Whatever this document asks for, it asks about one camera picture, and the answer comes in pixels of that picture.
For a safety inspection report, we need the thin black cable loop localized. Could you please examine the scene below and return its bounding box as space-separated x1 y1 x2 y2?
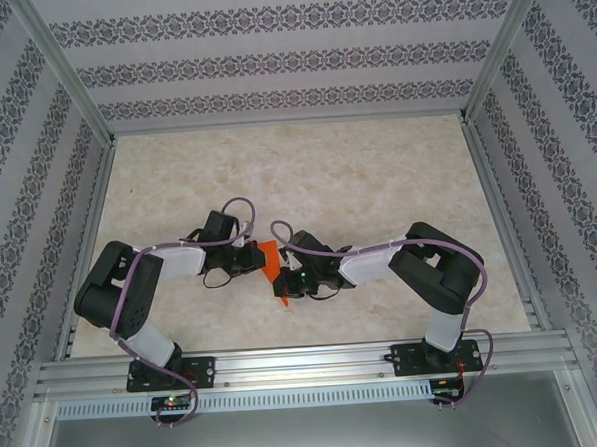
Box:
306 285 342 302
203 269 233 290

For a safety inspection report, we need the aluminium side rail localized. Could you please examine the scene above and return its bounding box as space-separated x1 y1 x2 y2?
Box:
460 113 554 336
42 137 130 361

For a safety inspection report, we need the circuit board with green light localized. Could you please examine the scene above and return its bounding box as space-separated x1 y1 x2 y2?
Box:
149 394 193 411

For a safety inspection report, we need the orange paper sheet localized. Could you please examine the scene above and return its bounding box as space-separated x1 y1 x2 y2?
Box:
256 238 294 312

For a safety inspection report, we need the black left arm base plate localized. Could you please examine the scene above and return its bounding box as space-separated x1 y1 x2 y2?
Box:
124 355 218 395

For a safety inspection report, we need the aluminium mounting rail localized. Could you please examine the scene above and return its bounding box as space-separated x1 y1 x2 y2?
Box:
32 332 582 400

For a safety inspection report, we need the grey sheet metal panel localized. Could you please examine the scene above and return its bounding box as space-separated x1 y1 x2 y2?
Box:
16 370 597 447

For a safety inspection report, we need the aluminium frame post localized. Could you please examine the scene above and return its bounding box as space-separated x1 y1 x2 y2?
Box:
453 0 559 126
8 0 119 149

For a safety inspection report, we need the slotted grey cable duct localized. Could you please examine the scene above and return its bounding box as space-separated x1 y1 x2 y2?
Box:
53 380 435 423

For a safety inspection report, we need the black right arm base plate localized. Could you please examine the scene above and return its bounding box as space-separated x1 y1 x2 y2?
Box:
390 338 485 379

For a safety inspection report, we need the small dark circuit board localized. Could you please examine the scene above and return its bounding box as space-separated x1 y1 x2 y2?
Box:
430 377 465 402

